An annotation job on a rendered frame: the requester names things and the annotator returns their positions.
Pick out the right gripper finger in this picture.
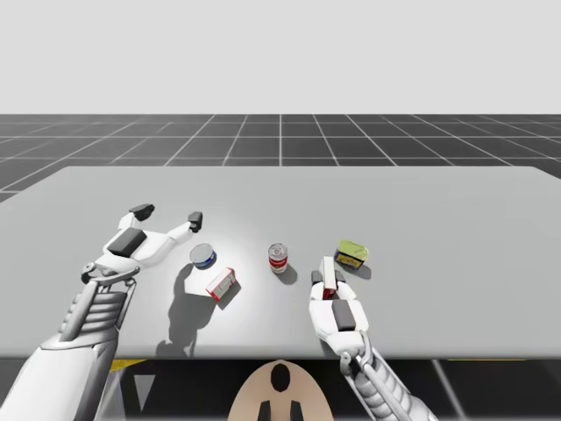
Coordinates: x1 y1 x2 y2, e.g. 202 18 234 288
333 270 358 300
309 269 326 301

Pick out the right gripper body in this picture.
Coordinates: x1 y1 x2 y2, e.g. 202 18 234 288
308 296 371 354

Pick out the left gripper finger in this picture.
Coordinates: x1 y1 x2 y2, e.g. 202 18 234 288
167 211 204 247
117 203 156 231

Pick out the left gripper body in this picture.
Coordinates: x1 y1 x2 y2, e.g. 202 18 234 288
93 226 177 269

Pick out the red and white carton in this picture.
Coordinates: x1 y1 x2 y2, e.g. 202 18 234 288
318 256 339 301
204 266 238 301

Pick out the blue flat can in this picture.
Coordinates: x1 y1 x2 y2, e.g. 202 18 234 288
188 243 218 270

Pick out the green and blue rectangular can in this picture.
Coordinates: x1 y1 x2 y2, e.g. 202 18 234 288
334 239 370 271

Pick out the red and white can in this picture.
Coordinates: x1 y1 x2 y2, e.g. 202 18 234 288
267 243 288 275

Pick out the tan robot part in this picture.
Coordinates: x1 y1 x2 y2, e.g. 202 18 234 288
227 358 334 421

